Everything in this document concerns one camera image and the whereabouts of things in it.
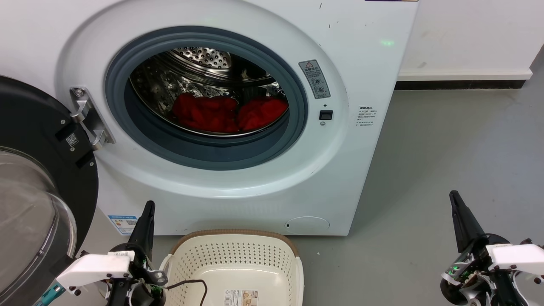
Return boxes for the red cloth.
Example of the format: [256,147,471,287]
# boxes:
[172,93,289,133]

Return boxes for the grey warning sticker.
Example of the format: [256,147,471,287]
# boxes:
[298,59,331,99]

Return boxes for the silver metal door hinge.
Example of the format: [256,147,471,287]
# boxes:
[70,87,115,151]

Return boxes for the blue energy label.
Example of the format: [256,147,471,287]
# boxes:
[108,215,139,235]

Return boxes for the round drain filter cover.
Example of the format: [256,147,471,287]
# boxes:
[286,216,330,235]

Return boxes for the cream plastic laundry basket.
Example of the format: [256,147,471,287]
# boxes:
[159,229,304,306]

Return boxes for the white front-load washing machine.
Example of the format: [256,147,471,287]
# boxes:
[0,0,419,236]

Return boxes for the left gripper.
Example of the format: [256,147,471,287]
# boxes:
[106,201,167,306]

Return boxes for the stainless steel washing machine drum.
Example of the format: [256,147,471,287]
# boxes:
[130,47,289,137]

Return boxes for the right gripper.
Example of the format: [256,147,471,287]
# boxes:
[440,190,544,306]

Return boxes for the thin black cable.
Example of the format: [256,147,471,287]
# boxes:
[164,279,208,306]

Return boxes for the small text sticker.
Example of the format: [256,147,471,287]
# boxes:
[356,106,376,128]

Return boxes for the white and black baseboard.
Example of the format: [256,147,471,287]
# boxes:
[394,70,533,90]

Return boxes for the washing machine door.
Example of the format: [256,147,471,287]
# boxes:
[0,76,99,306]

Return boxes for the grey rubber door gasket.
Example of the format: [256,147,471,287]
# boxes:
[105,26,309,170]

